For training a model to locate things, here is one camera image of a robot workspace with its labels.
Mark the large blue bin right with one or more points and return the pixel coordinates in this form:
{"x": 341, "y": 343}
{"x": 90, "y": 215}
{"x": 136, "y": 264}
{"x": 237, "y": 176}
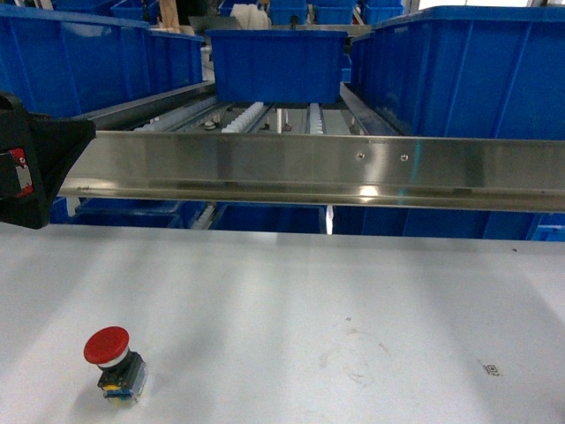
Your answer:
{"x": 466, "y": 71}

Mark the stainless steel shelf rail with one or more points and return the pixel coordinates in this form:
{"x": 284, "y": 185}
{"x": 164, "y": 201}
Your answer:
{"x": 404, "y": 172}

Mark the large blue bin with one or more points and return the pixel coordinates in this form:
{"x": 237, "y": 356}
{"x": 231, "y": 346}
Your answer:
{"x": 65, "y": 64}
{"x": 466, "y": 71}

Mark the white roller track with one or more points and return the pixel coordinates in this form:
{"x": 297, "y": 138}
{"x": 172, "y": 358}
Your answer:
{"x": 247, "y": 118}

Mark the blue bin centre shelf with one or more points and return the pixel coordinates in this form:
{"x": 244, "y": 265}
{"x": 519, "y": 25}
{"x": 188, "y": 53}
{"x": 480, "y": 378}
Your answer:
{"x": 284, "y": 66}

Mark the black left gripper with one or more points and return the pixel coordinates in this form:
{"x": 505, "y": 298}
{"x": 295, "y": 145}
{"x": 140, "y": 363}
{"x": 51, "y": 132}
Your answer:
{"x": 37, "y": 152}

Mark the red mushroom push button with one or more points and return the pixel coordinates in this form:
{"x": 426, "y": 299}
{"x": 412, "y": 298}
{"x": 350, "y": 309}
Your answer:
{"x": 123, "y": 371}

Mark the large blue bin left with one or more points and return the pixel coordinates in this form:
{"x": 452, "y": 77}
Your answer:
{"x": 65, "y": 64}

